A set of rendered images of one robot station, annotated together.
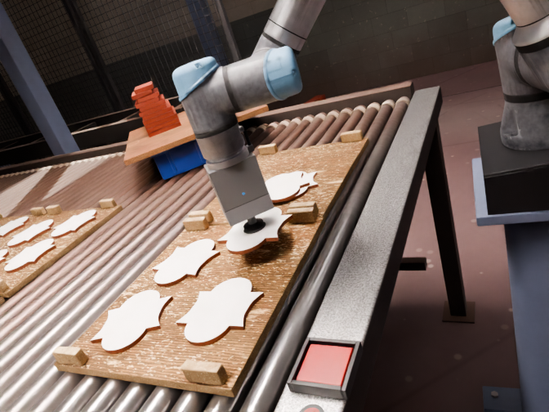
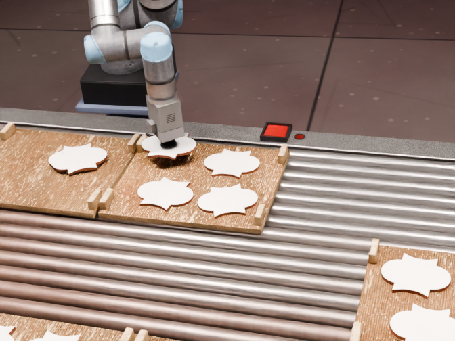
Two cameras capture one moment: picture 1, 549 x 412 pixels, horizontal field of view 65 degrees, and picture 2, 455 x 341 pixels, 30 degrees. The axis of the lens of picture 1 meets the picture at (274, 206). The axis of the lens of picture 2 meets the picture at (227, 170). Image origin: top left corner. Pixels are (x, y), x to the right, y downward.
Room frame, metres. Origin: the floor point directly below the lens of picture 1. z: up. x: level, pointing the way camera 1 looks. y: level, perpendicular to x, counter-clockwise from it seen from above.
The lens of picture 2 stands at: (1.02, 1.94, 2.14)
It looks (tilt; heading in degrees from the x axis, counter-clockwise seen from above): 33 degrees down; 256
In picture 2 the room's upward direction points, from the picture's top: 5 degrees counter-clockwise
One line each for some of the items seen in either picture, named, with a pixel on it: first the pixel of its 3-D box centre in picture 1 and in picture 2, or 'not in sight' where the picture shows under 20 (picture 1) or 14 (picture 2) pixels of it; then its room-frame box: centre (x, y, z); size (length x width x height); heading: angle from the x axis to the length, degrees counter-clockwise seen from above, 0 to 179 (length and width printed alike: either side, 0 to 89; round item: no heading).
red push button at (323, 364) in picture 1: (326, 366); (276, 132); (0.40, 0.01, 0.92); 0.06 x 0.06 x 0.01; 58
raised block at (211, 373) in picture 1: (203, 372); (283, 153); (0.44, 0.16, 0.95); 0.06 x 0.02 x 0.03; 59
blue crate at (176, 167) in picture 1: (194, 141); not in sight; (1.59, 0.20, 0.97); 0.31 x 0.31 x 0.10; 8
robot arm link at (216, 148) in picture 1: (223, 141); (160, 85); (0.72, 0.05, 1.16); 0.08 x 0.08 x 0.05
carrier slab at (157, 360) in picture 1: (203, 286); (198, 183); (0.67, 0.17, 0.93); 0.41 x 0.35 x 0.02; 149
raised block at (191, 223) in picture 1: (195, 223); (107, 199); (0.91, 0.18, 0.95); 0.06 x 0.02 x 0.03; 59
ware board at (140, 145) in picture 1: (191, 122); not in sight; (1.65, 0.19, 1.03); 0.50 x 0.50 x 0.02; 8
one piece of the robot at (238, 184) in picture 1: (237, 181); (160, 114); (0.73, 0.05, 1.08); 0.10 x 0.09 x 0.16; 10
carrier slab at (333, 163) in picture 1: (284, 181); (49, 169); (1.03, -0.05, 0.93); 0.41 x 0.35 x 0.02; 147
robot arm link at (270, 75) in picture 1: (265, 77); (149, 42); (0.71, -0.05, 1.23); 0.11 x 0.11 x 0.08; 79
